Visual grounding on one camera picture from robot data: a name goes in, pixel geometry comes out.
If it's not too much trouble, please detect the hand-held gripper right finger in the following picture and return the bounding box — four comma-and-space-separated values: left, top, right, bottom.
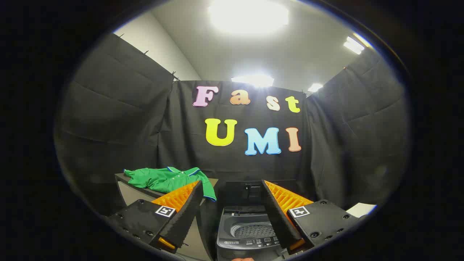
261, 180, 360, 255

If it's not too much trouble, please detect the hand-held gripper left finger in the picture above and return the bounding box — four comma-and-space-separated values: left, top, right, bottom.
108, 180, 204, 254

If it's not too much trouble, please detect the white board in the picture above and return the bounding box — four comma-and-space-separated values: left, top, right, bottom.
346, 202, 377, 219

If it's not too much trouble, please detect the dark grey cabinet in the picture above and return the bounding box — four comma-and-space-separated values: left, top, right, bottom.
115, 173, 220, 261

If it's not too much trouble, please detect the grey washing machine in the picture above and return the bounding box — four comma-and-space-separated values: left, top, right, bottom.
216, 205, 290, 261

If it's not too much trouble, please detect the green polo shirt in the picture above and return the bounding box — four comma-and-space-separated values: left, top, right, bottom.
123, 167, 217, 202

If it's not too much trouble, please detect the black backdrop cloth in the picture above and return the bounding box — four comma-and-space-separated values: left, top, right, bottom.
54, 33, 410, 218

